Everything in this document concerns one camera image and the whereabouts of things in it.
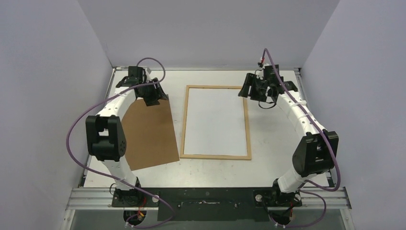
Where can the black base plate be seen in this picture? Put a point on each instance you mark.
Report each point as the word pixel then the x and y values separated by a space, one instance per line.
pixel 219 212

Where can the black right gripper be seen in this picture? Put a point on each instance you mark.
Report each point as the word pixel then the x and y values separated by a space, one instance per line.
pixel 250 87

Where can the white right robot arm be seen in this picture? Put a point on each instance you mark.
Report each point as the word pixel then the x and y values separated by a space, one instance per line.
pixel 317 149

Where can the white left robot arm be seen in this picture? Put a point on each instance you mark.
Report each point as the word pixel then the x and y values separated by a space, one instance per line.
pixel 105 134

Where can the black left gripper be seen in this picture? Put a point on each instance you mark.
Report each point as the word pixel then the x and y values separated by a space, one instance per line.
pixel 157 95

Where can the brown cardboard backing board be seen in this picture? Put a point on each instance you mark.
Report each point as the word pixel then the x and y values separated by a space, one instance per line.
pixel 150 135

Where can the aluminium front rail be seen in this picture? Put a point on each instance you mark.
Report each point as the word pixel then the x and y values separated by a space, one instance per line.
pixel 105 198

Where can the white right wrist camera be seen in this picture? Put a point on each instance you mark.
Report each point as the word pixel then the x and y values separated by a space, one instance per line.
pixel 261 65

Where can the colourful photo print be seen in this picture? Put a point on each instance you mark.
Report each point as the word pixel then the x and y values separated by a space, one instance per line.
pixel 215 122

